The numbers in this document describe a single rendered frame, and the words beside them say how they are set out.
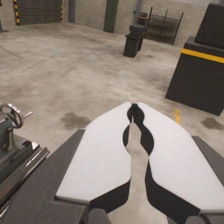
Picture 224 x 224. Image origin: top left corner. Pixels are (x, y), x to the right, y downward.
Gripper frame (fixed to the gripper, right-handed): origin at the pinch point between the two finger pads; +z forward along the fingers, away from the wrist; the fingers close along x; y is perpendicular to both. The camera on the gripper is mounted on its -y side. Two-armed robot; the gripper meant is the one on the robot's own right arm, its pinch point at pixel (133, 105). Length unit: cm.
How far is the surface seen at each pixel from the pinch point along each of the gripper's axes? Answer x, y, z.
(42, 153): -45, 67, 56
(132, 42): 33, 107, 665
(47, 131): -103, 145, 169
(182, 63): 122, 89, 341
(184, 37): 414, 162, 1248
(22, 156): -52, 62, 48
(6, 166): -54, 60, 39
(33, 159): -47, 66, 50
